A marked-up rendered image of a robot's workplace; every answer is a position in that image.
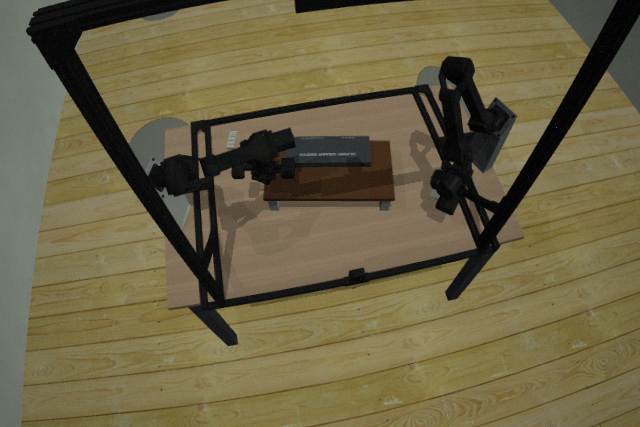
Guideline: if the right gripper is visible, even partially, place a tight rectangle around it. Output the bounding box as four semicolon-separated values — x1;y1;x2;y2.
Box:
435;169;473;215

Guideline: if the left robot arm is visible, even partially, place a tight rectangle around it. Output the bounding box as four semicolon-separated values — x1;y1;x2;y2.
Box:
148;128;296;197

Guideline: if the brown wooden stand with grey legs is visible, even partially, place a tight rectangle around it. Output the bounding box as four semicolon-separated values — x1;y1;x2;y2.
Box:
263;141;395;210

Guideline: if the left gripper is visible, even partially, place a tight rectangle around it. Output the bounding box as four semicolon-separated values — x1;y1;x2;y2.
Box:
231;158;295;185

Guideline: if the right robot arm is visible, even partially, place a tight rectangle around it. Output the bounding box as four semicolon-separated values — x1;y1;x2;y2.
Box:
430;56;510;200

